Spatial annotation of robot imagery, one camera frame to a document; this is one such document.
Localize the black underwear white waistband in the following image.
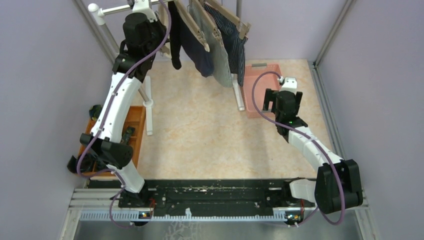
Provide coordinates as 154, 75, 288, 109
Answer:
168, 1, 182, 70

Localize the beige clip hanger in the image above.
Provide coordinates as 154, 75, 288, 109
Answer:
157, 3, 173, 60

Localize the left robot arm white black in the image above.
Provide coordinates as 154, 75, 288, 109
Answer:
80, 12, 167, 208

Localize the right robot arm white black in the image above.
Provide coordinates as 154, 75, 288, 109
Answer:
262, 88, 364, 214

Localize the navy underwear cream waistband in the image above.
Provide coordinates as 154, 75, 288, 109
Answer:
179, 19, 215, 78

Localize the beige hanger holding navy underwear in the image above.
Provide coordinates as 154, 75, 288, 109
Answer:
174, 0, 210, 52

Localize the grey striped underwear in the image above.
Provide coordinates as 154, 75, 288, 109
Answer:
188, 2, 233, 88

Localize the navy pinstriped underwear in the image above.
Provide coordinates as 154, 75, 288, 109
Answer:
203, 2, 248, 87

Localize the beige hanger holding grey underwear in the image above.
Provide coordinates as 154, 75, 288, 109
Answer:
189, 0, 222, 41

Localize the beige hanger holding pinstriped underwear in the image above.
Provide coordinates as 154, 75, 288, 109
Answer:
206, 0, 251, 40

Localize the dark patterned cloth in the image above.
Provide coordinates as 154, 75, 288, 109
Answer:
88, 104, 103, 121

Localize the metal clothes rack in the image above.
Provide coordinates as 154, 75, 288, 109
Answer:
87, 0, 242, 136

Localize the orange plastic tray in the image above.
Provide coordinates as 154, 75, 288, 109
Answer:
78, 106, 146, 181

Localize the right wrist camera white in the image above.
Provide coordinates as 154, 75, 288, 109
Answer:
278, 76, 298, 94

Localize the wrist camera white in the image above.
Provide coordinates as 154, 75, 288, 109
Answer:
131, 0, 158, 23
278, 76, 298, 94

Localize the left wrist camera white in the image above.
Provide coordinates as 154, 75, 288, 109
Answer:
131, 0, 158, 23

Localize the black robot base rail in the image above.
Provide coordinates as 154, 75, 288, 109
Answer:
86, 178, 321, 220

